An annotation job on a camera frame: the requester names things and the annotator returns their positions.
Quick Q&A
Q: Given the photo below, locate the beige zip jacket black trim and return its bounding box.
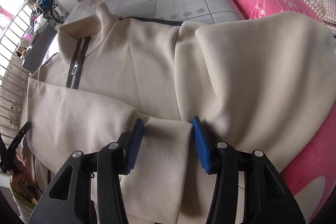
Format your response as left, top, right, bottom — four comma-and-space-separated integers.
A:
22, 4, 335, 223

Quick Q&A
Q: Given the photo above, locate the green and brown paper bag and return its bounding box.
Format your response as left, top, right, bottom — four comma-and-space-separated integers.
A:
10, 174, 35, 223

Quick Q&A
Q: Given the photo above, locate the metal window railing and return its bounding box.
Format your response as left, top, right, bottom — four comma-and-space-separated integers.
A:
1, 2, 32, 145

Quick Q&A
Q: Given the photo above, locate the dark grey low cabinet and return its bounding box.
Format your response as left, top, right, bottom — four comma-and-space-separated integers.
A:
22, 24, 57, 74

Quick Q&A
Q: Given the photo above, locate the blue bag by window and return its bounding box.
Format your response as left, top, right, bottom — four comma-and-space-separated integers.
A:
39, 0, 54, 10

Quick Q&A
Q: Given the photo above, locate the pink fleece blanket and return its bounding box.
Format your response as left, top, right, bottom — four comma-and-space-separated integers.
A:
233, 0, 335, 223

